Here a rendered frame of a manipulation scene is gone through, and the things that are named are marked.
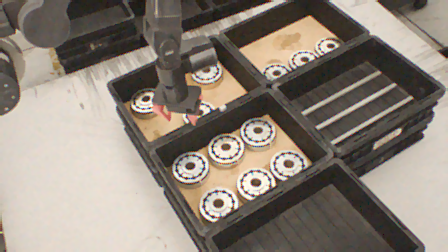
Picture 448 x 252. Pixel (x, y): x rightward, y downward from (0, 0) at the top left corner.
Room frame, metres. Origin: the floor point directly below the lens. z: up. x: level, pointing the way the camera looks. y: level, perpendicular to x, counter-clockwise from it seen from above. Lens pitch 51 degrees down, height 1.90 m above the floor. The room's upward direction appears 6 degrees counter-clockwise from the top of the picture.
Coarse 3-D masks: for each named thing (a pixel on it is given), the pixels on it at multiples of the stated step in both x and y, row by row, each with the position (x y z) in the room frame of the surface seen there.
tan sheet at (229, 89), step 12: (228, 72) 1.09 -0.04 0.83; (192, 84) 1.06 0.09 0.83; (228, 84) 1.04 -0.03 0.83; (204, 96) 1.00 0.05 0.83; (216, 96) 0.99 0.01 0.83; (228, 96) 0.99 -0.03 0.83; (216, 108) 0.94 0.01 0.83; (144, 120) 0.92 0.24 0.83; (156, 120) 0.92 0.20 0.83; (180, 120) 0.91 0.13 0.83; (144, 132) 0.88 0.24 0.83; (156, 132) 0.87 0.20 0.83; (168, 132) 0.87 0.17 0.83
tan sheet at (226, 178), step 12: (276, 132) 0.82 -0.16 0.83; (276, 144) 0.78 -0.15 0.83; (288, 144) 0.77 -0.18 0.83; (252, 156) 0.74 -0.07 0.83; (264, 156) 0.74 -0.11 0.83; (168, 168) 0.73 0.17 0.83; (192, 168) 0.72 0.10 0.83; (216, 168) 0.72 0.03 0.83; (240, 168) 0.71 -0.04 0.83; (264, 168) 0.70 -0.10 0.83; (216, 180) 0.68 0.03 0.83; (228, 180) 0.67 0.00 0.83; (192, 192) 0.65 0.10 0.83; (204, 192) 0.64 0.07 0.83; (192, 204) 0.61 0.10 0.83; (240, 204) 0.59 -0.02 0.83
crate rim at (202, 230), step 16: (256, 96) 0.88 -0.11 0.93; (272, 96) 0.88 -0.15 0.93; (224, 112) 0.83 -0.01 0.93; (288, 112) 0.81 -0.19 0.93; (192, 128) 0.79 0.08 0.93; (304, 128) 0.75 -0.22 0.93; (160, 144) 0.75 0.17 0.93; (320, 144) 0.69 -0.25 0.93; (160, 160) 0.69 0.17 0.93; (320, 160) 0.64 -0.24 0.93; (176, 192) 0.59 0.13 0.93; (272, 192) 0.56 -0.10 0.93; (240, 208) 0.53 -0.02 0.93
